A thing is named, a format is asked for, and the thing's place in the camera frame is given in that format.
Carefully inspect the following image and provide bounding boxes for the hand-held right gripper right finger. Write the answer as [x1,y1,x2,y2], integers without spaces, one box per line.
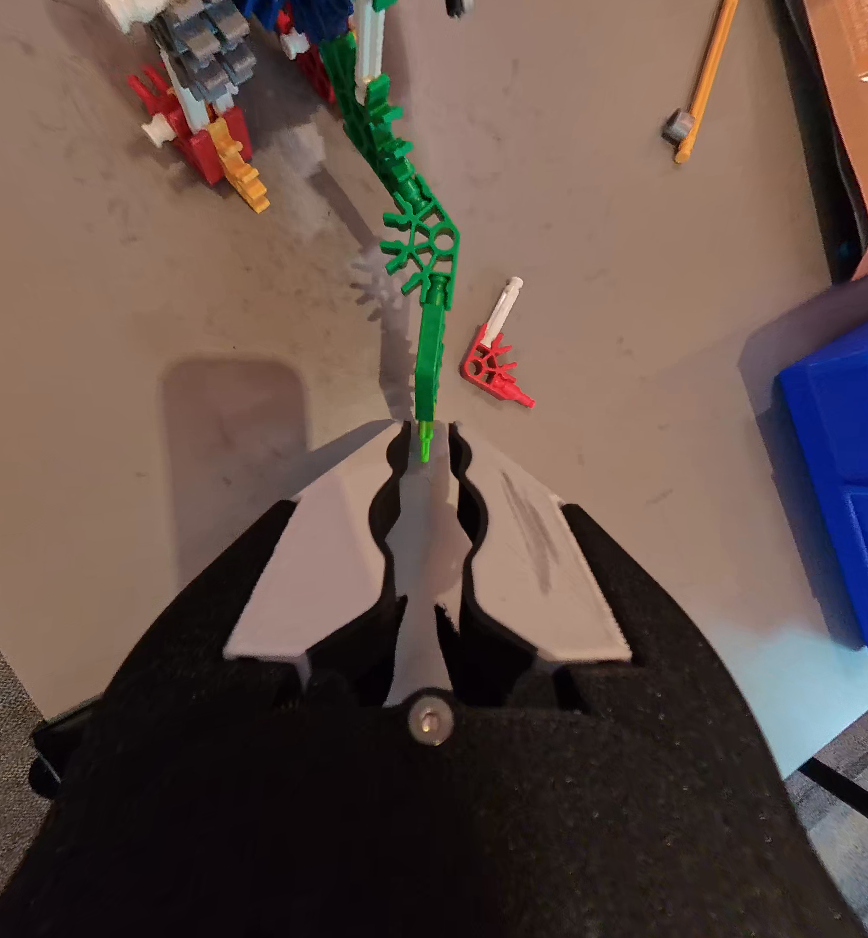
[447,419,634,666]

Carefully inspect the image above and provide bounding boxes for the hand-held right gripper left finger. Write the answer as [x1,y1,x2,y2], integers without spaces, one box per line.
[223,419,413,664]

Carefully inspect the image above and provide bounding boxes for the red corner connector assembly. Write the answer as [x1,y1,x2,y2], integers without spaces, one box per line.
[458,276,538,409]

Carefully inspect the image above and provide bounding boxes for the colourful construction toy model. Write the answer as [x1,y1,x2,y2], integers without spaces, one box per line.
[100,0,476,464]

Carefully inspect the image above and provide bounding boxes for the black chair part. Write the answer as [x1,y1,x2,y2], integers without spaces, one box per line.
[29,696,109,801]

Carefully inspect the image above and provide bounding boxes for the blue storage bin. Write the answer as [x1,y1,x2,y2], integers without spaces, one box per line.
[776,304,868,664]

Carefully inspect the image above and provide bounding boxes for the black table leg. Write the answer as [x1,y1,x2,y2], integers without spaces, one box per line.
[800,758,868,844]

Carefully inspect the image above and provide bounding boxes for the long orange rod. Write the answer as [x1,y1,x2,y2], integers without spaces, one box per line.
[673,0,739,165]

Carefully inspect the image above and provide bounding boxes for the printed toy packaging bag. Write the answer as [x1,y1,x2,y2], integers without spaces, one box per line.
[800,0,868,282]

